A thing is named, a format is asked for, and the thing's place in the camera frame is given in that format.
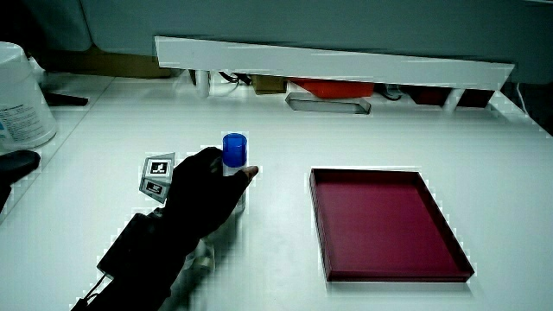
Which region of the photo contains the white cable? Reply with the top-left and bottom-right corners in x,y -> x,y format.
515,80 -> 531,116

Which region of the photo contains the blue capped glue stick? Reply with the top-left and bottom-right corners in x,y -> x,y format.
221,132 -> 250,215

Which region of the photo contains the brown cardboard box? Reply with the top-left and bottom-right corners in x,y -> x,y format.
37,45 -> 175,79

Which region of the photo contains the dark red box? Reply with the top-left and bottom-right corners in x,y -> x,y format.
456,88 -> 496,109
401,85 -> 451,107

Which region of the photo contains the small brown box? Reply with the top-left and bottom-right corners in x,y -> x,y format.
251,74 -> 288,96

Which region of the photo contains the black rounded object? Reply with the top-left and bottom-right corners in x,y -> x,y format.
0,149 -> 42,213

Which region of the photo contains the black wrist sensor box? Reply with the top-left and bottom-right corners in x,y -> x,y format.
96,211 -> 174,280

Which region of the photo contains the white desk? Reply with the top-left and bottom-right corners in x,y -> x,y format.
0,71 -> 553,311

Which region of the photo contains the dark red tray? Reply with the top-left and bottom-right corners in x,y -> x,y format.
308,168 -> 475,283

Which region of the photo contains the white plastic bucket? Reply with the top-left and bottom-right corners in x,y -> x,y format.
0,41 -> 59,152

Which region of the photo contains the person's left hand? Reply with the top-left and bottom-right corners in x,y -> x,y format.
138,146 -> 260,239

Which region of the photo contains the orange box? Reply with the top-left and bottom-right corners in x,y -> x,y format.
288,77 -> 376,100

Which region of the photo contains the white desk shelf riser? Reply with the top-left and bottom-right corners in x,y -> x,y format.
154,35 -> 516,113

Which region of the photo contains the black cable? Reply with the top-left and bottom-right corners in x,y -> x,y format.
218,71 -> 253,86

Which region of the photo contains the person's left forearm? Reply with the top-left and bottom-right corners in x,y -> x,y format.
70,207 -> 204,311

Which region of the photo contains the flat black object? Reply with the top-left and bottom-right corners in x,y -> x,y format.
41,91 -> 90,107

